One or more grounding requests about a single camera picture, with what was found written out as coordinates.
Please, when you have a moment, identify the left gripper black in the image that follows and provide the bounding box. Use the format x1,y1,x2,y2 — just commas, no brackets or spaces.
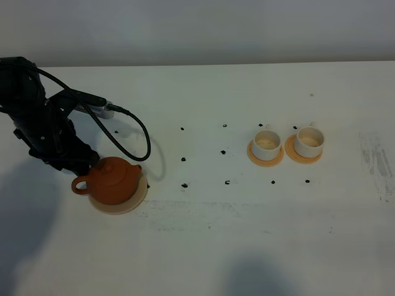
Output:
12,101,100,176

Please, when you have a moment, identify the brown clay teapot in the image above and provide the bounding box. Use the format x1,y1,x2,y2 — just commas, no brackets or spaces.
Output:
72,157,143,205

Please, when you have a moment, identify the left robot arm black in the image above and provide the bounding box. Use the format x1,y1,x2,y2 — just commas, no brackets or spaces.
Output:
1,57,99,176

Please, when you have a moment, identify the beige round teapot coaster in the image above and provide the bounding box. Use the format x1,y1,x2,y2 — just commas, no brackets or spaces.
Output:
84,174,148,215

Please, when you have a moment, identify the left orange saucer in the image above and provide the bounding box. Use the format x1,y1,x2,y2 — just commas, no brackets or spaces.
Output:
247,141,284,167

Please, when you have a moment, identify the orange saucer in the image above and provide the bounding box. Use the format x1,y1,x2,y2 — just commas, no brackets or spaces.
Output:
285,134,323,164
247,141,284,167

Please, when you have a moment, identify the left white teacup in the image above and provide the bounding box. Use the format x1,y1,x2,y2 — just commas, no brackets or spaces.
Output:
252,125,281,161

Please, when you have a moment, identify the white teacup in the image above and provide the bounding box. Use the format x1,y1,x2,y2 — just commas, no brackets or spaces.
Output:
293,122,325,158
252,125,281,161

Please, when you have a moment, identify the right orange saucer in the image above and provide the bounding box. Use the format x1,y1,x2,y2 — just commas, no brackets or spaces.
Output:
285,134,323,164

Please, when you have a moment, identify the right white teacup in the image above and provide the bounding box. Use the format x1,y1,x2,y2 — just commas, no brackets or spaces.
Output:
293,122,325,158

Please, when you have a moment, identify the left braided camera cable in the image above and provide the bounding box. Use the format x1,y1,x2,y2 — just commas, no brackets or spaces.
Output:
0,58,151,162

